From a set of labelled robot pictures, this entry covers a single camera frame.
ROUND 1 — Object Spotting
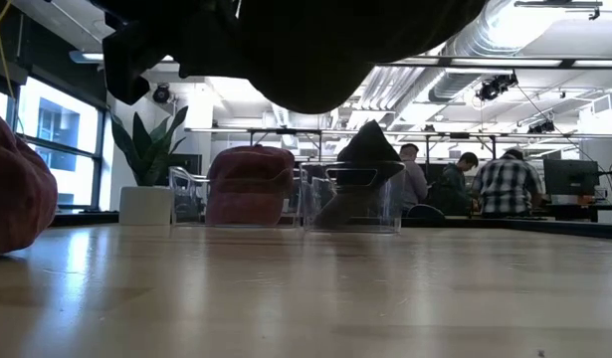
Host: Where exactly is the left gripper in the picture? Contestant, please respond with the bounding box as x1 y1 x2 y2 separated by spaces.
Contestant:
89 0 237 81

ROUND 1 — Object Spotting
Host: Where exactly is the olive green baseball cap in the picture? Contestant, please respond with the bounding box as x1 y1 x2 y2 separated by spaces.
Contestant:
200 0 489 115

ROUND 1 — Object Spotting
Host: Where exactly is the dark grey baseball cap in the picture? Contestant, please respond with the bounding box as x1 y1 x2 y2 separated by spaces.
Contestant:
312 118 406 231

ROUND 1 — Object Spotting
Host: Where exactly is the long white light fixture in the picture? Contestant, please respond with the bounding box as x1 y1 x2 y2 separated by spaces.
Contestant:
69 49 177 66
374 56 612 71

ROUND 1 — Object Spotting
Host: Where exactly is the snake plant in white pot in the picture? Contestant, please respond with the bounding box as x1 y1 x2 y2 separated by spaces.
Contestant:
109 104 190 227

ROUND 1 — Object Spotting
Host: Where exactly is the person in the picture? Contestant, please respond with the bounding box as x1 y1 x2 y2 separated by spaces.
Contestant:
472 146 545 218
398 142 430 213
437 151 481 216

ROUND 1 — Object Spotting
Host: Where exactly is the black track light cluster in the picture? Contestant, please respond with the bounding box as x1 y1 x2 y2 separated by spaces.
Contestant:
526 118 556 134
475 72 519 102

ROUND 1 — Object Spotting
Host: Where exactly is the black computer monitor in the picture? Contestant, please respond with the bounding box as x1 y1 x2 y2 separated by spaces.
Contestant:
542 158 603 205

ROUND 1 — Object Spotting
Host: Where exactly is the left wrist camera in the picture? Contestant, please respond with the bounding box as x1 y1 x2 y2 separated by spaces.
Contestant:
102 22 153 106

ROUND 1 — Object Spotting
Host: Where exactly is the yellow cable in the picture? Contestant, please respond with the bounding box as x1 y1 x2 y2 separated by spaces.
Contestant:
0 0 16 100

